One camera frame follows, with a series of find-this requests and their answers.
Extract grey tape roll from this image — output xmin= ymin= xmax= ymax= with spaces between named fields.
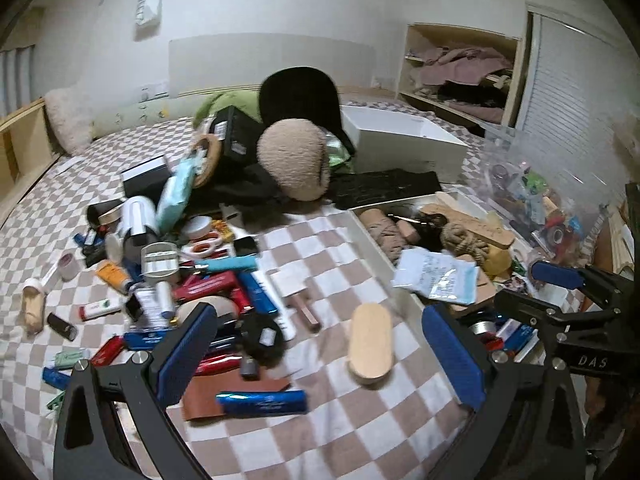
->
xmin=180 ymin=216 xmax=213 ymax=240

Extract clear plastic bin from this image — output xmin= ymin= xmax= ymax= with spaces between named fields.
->
xmin=480 ymin=125 xmax=640 ymax=271

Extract beige fluffy earmuffs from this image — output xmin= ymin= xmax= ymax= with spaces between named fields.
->
xmin=256 ymin=117 xmax=332 ymax=203

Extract small wooden brush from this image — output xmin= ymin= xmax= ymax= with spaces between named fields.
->
xmin=21 ymin=280 xmax=48 ymax=335

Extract thick rope knot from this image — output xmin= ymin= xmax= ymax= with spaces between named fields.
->
xmin=440 ymin=222 xmax=493 ymax=266

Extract white cylinder device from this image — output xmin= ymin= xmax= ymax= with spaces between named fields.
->
xmin=117 ymin=196 xmax=161 ymax=241

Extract fluffy white pillow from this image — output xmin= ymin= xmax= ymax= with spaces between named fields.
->
xmin=45 ymin=87 xmax=96 ymax=156

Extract red white tape roll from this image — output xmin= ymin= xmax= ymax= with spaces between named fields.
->
xmin=181 ymin=232 xmax=226 ymax=258

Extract white comb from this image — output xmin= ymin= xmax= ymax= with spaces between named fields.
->
xmin=272 ymin=310 xmax=298 ymax=341

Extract white wall paper bag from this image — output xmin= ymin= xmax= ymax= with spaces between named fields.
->
xmin=134 ymin=0 xmax=165 ymax=28

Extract dark folded clothes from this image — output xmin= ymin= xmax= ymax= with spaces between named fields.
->
xmin=437 ymin=80 xmax=511 ymax=111

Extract black keyboard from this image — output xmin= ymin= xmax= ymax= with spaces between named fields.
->
xmin=330 ymin=170 xmax=443 ymax=211

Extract orange tube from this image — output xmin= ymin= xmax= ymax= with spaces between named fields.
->
xmin=96 ymin=261 xmax=133 ymax=295

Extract black glasses case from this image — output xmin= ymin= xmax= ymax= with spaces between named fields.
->
xmin=87 ymin=199 xmax=126 ymax=226

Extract black round puck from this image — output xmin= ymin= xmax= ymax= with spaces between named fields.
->
xmin=241 ymin=314 xmax=287 ymax=361

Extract white bottle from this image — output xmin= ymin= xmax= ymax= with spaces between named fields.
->
xmin=135 ymin=282 xmax=176 ymax=328

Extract light blue plastic package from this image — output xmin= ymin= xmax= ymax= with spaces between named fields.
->
xmin=391 ymin=249 xmax=480 ymax=306

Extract white storage container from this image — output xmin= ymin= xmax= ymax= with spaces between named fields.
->
xmin=347 ymin=187 xmax=591 ymax=361

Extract white headboard panel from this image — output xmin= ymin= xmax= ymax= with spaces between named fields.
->
xmin=169 ymin=34 xmax=377 ymax=98

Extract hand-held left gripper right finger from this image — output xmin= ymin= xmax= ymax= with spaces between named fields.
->
xmin=421 ymin=304 xmax=586 ymax=480

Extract red lighter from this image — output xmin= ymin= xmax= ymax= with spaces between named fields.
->
xmin=91 ymin=335 xmax=125 ymax=367

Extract white card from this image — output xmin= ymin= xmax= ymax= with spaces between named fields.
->
xmin=267 ymin=267 xmax=311 ymax=298

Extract wooden closet shelf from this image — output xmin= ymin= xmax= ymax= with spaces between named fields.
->
xmin=397 ymin=22 xmax=528 ymax=128

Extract teal tissue pack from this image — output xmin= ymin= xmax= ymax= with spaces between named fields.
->
xmin=156 ymin=159 xmax=196 ymax=231

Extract pile of pink clothes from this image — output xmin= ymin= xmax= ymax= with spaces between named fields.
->
xmin=407 ymin=46 xmax=516 ymax=91

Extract tan twine bundle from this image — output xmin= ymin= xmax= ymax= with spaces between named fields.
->
xmin=361 ymin=209 xmax=407 ymax=266

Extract white lip balm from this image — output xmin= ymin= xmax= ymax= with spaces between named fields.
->
xmin=80 ymin=299 xmax=121 ymax=320

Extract grey soap box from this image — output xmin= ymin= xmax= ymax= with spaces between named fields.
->
xmin=140 ymin=242 xmax=182 ymax=288

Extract black lighter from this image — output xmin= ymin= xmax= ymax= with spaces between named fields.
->
xmin=47 ymin=312 xmax=78 ymax=342

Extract teal pen case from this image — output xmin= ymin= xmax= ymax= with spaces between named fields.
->
xmin=195 ymin=256 xmax=258 ymax=273

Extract dark box with white lid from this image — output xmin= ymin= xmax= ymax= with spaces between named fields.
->
xmin=121 ymin=156 xmax=173 ymax=198

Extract shiny blue tube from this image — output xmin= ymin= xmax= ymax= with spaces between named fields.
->
xmin=216 ymin=390 xmax=308 ymax=417

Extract grey curtain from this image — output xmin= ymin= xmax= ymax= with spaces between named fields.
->
xmin=0 ymin=45 xmax=36 ymax=121

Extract pale green bed bumper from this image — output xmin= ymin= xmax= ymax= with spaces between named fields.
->
xmin=92 ymin=97 xmax=201 ymax=136

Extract black cap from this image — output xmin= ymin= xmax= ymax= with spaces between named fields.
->
xmin=259 ymin=66 xmax=356 ymax=156

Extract tan leather insole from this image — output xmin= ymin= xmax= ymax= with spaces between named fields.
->
xmin=420 ymin=205 xmax=516 ymax=251

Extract glossy red tube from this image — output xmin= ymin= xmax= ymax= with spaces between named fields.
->
xmin=192 ymin=352 xmax=246 ymax=376

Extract green plush cloth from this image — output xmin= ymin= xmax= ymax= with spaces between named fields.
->
xmin=194 ymin=90 xmax=263 ymax=128

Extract brown lipstick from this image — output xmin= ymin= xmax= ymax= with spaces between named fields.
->
xmin=285 ymin=294 xmax=322 ymax=333

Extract white louvre door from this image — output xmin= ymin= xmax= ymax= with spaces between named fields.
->
xmin=515 ymin=7 xmax=640 ymax=161

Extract wooden ring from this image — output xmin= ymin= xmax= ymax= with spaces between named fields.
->
xmin=190 ymin=134 xmax=223 ymax=188

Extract empty white box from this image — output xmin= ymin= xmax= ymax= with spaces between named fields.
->
xmin=340 ymin=105 xmax=471 ymax=183

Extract black cable bundle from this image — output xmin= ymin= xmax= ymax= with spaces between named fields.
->
xmin=390 ymin=210 xmax=446 ymax=251

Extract pale wooden spatula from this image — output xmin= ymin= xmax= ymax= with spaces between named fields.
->
xmin=435 ymin=191 xmax=488 ymax=221

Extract wooden side shelf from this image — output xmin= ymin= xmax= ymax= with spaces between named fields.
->
xmin=0 ymin=97 xmax=66 ymax=221

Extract mint green lighter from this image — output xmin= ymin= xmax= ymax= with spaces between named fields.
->
xmin=54 ymin=350 xmax=93 ymax=368

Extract slim blue tube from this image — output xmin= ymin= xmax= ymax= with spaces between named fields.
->
xmin=502 ymin=322 xmax=540 ymax=353

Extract dark blue tube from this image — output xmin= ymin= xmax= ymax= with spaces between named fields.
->
xmin=239 ymin=271 xmax=278 ymax=316

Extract oval wooden brush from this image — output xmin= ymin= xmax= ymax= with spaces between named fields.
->
xmin=348 ymin=302 xmax=396 ymax=386

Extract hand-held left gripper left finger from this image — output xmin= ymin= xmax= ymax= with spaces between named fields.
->
xmin=52 ymin=302 xmax=221 ymax=480

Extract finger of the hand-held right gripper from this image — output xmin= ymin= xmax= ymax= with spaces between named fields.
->
xmin=494 ymin=289 xmax=566 ymax=332
xmin=530 ymin=259 xmax=628 ymax=311

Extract brown leather piece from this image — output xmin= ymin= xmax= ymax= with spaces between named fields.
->
xmin=181 ymin=375 xmax=291 ymax=422

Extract blue lighter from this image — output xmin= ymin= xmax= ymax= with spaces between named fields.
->
xmin=42 ymin=366 xmax=71 ymax=391

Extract beige round stone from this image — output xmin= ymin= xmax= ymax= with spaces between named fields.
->
xmin=176 ymin=296 xmax=240 ymax=331

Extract black carton box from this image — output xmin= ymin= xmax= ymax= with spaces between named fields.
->
xmin=210 ymin=106 xmax=266 ymax=166

